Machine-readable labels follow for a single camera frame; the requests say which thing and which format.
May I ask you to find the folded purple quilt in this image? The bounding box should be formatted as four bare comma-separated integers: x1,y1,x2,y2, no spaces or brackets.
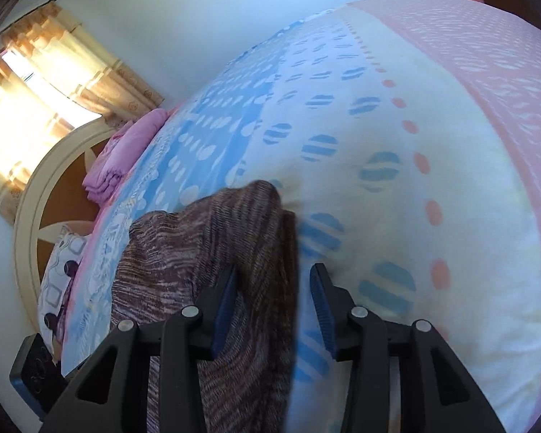
82,108,169,206

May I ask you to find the brown knitted sun-pattern sweater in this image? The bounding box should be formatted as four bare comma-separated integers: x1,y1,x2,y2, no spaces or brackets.
109,180,301,433

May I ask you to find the blue polka dot blanket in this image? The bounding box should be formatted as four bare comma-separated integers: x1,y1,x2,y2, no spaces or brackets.
62,3,541,432

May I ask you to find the beige patterned curtain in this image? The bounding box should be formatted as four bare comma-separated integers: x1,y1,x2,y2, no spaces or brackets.
0,1,164,224

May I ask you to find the cream and wood headboard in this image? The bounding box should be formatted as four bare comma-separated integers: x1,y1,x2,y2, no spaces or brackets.
13,118,114,328

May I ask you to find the white patterned pillow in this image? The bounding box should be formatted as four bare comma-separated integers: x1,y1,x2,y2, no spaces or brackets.
38,226,89,356

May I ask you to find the pink patterned bed sheet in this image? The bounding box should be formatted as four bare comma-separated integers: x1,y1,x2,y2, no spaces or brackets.
354,0,541,423

